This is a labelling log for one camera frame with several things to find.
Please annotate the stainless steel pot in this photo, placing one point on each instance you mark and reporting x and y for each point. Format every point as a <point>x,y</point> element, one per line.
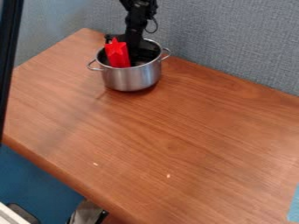
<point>133,78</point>

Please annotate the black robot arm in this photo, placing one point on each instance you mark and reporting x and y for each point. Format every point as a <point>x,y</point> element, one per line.
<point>141,10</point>

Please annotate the grey chair part below table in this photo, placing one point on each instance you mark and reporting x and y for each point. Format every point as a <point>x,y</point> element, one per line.
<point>87,213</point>

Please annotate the red star-shaped bar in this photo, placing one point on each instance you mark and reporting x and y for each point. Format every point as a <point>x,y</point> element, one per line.
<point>118,54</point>

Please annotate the dark vertical post left edge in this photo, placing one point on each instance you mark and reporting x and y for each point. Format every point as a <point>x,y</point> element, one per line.
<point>11,13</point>

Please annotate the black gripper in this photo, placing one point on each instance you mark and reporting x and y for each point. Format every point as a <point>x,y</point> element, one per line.
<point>141,49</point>

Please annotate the white object bottom left corner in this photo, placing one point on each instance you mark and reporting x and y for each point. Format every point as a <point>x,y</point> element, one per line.
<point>10,217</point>

